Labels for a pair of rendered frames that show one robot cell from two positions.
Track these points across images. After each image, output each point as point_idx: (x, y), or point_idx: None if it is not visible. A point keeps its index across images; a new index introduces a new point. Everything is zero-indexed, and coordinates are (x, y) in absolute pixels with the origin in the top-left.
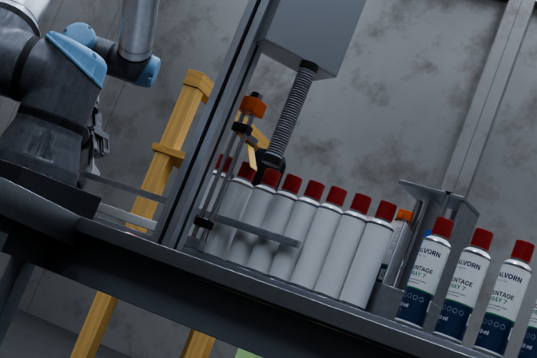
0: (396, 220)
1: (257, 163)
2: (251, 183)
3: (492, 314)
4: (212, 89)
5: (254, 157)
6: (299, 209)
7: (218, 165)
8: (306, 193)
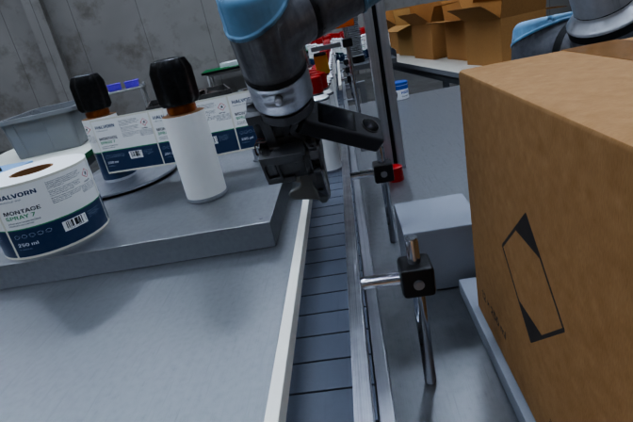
0: (308, 68)
1: (191, 75)
2: (196, 100)
3: (336, 90)
4: (385, 15)
5: (316, 64)
6: (332, 87)
7: (327, 83)
8: (327, 74)
